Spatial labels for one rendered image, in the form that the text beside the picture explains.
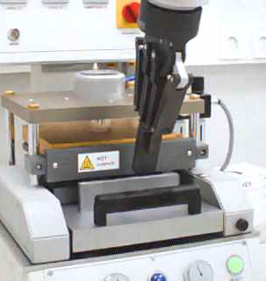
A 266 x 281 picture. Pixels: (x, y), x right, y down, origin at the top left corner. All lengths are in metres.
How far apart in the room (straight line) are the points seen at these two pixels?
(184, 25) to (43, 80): 0.44
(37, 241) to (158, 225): 0.17
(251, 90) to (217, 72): 0.12
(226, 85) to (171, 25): 0.96
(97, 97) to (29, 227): 0.25
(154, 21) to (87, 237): 0.29
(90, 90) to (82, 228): 0.24
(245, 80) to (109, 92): 0.80
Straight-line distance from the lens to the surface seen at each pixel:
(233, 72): 1.72
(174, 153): 0.98
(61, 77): 1.17
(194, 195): 0.90
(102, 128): 1.01
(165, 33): 0.77
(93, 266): 0.86
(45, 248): 0.84
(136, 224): 0.87
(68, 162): 0.91
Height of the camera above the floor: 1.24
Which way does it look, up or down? 8 degrees down
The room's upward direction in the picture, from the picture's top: straight up
